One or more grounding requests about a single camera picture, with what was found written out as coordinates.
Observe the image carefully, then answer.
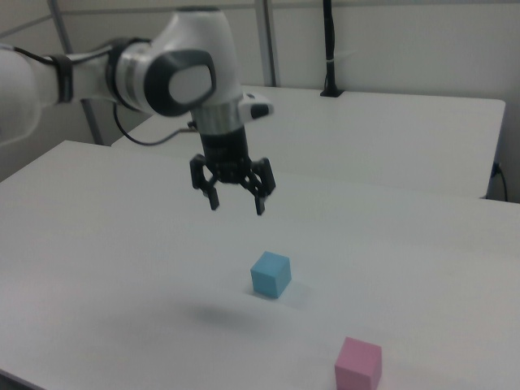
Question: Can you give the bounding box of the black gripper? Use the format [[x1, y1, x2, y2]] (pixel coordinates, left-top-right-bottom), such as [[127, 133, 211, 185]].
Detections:
[[188, 125, 278, 217]]

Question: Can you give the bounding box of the blue cube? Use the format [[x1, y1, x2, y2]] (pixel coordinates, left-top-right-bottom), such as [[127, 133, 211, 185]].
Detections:
[[249, 250, 293, 300]]

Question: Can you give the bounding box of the pink cube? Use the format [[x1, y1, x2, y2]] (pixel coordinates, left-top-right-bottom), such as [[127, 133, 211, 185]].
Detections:
[[334, 336, 383, 390]]

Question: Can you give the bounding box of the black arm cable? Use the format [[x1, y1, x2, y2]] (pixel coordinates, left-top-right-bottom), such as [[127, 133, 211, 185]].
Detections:
[[11, 44, 194, 146]]

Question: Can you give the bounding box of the grey partition frame post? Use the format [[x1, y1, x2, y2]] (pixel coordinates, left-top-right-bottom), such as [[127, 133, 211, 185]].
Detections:
[[254, 0, 282, 87]]

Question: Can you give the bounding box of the black camera stand pole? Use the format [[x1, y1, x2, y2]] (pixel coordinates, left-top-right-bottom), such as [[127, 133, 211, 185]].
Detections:
[[319, 0, 346, 98]]

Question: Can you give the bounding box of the black cable by table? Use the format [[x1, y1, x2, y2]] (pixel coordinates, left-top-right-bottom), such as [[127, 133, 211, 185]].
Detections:
[[492, 162, 509, 201]]

